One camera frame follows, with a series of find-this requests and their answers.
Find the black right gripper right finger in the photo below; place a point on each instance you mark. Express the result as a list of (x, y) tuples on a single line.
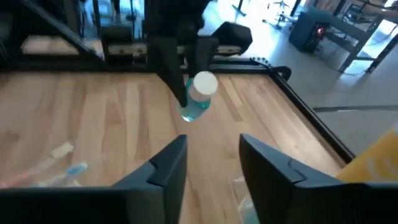
[(311, 202)]

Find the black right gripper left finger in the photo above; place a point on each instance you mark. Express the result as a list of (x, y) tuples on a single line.
[(93, 205)]

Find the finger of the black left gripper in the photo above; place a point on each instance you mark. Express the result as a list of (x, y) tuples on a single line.
[(169, 62), (203, 53)]

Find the small blue mouthwash bottle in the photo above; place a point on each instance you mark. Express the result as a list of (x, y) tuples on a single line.
[(199, 102)]

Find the clear acrylic organizer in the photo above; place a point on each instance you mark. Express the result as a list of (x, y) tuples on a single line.
[(241, 202)]

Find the yellow canister with white lid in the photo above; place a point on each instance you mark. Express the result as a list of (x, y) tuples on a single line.
[(373, 161)]

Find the black computer tower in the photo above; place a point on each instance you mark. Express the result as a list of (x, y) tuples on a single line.
[(306, 34)]

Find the grey metal desk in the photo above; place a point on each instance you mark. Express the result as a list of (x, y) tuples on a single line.
[(348, 31)]

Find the black aluminium table frame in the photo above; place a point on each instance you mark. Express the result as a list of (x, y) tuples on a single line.
[(311, 115)]

